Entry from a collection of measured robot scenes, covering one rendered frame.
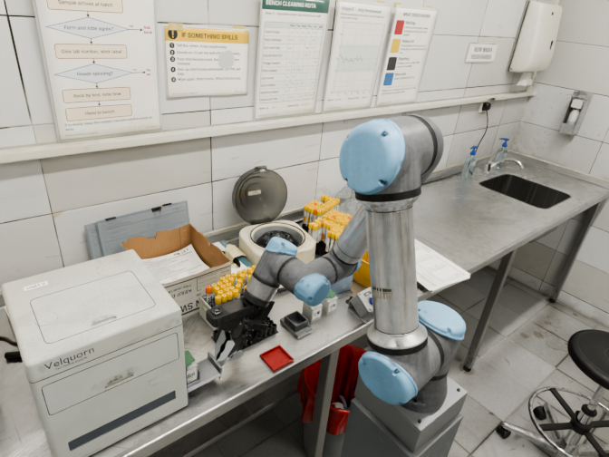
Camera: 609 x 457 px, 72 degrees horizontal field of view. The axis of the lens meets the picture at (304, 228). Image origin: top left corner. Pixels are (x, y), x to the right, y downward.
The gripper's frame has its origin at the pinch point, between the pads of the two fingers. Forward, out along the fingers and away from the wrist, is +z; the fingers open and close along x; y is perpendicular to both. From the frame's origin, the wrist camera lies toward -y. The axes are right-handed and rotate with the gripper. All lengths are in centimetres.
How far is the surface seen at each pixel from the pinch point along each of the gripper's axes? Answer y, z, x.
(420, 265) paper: 78, -41, 3
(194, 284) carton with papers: 2.4, -8.7, 24.8
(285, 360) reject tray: 17.5, -4.8, -5.9
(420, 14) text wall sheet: 73, -135, 57
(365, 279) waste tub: 54, -29, 6
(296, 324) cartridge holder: 26.3, -11.3, 2.8
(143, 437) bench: -16.1, 14.8, -6.2
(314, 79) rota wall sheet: 37, -86, 58
